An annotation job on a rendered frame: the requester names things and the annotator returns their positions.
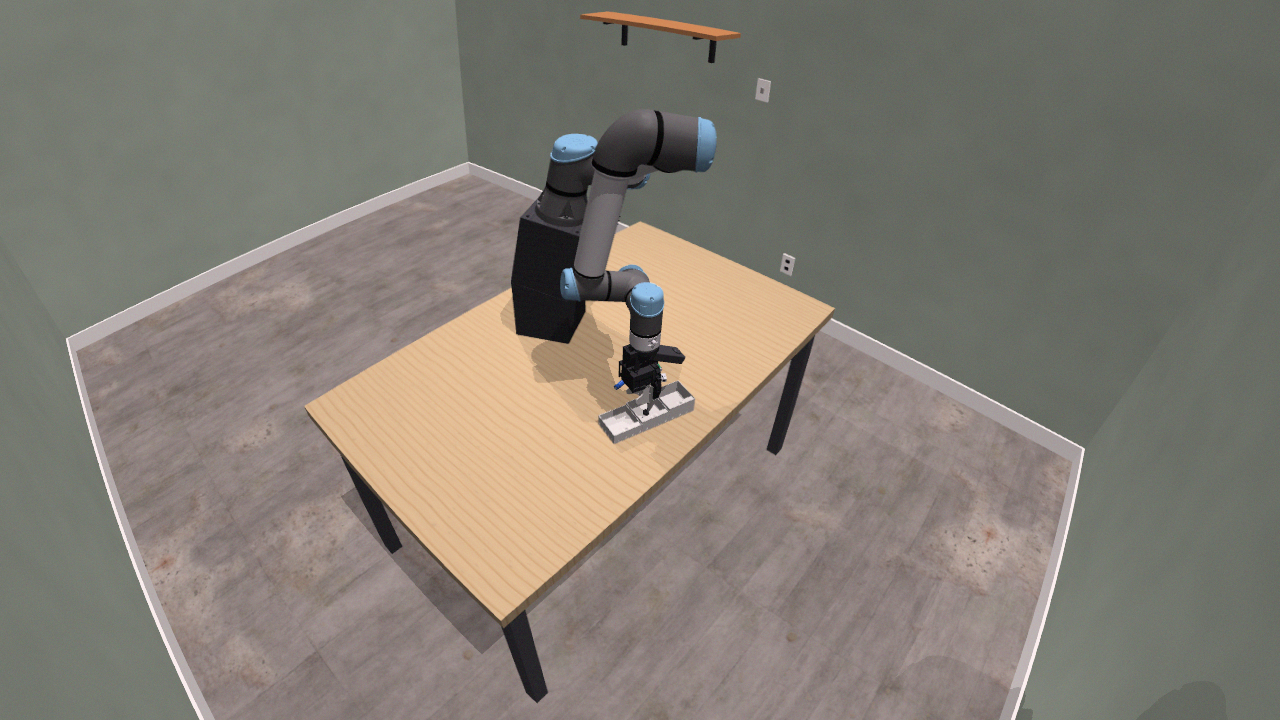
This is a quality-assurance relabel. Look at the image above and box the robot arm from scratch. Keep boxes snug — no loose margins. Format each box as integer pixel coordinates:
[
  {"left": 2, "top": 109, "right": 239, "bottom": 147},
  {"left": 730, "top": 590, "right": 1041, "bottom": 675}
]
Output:
[{"left": 535, "top": 109, "right": 716, "bottom": 364}]

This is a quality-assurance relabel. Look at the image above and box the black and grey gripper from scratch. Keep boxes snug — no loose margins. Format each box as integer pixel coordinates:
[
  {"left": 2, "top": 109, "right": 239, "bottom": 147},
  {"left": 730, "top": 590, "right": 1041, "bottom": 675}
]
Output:
[{"left": 618, "top": 345, "right": 660, "bottom": 411}]

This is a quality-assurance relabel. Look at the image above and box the white rack of three labelled bins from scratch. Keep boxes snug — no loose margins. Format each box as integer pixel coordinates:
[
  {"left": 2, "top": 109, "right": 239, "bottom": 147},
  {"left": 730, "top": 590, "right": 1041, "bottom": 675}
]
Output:
[{"left": 598, "top": 380, "right": 695, "bottom": 445}]

